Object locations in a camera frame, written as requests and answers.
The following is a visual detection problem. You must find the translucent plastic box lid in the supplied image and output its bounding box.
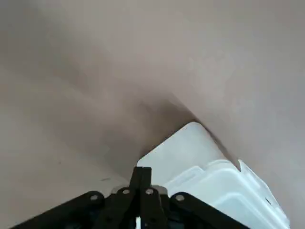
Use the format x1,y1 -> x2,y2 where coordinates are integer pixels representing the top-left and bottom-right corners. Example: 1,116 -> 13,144
164,158 -> 291,229

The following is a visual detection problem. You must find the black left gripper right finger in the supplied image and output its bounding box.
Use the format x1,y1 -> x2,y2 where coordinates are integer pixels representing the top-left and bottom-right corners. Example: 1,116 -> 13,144
140,167 -> 248,229

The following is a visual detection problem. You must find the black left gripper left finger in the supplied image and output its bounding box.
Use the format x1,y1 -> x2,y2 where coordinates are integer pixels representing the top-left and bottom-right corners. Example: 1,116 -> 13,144
9,167 -> 143,229

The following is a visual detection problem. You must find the white preservation box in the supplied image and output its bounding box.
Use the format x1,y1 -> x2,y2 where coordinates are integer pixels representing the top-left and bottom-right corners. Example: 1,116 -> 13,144
137,121 -> 241,191

